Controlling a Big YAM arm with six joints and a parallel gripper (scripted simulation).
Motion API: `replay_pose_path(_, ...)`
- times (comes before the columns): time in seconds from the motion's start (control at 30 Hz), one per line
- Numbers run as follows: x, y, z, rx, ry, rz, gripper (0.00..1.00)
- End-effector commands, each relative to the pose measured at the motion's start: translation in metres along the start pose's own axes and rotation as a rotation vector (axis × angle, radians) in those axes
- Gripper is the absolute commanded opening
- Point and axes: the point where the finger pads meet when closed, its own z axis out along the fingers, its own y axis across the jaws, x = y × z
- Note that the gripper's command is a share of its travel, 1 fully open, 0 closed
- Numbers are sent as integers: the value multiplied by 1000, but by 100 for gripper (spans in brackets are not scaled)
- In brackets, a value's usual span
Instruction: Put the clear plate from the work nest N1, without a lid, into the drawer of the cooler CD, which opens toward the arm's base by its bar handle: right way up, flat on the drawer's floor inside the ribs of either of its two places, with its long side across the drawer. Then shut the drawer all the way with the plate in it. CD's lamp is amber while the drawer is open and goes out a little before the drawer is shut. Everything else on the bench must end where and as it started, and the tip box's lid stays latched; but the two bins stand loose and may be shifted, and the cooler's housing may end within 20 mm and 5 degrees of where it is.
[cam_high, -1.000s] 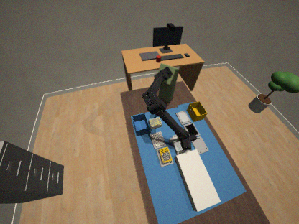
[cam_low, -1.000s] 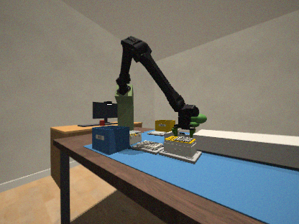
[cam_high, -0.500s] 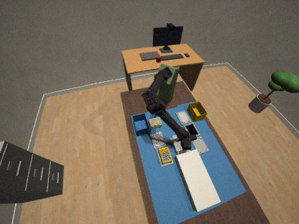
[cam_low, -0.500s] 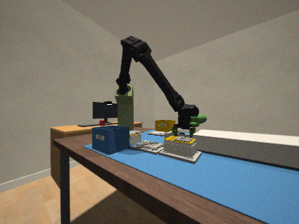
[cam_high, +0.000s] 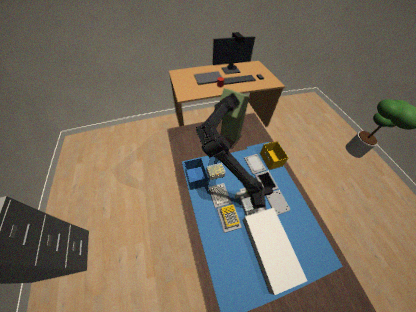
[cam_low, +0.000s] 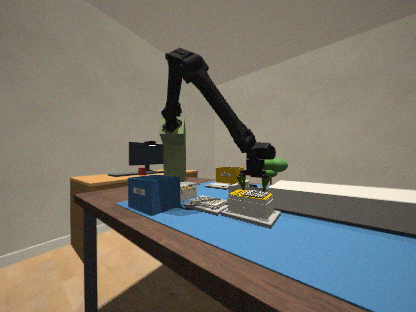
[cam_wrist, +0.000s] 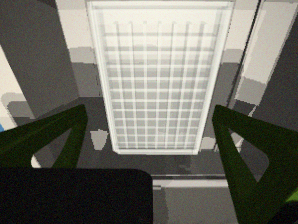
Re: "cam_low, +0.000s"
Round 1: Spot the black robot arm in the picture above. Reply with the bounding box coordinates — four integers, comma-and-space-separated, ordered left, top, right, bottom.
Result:
161, 48, 276, 171

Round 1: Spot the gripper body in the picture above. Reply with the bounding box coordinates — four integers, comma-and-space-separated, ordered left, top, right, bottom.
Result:
238, 159, 269, 178

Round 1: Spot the blue bench mat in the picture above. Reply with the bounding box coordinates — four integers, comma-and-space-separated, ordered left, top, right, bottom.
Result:
115, 180, 416, 312

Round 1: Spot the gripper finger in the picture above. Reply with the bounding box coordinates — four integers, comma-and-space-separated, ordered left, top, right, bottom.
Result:
236, 175, 246, 190
262, 177, 271, 192

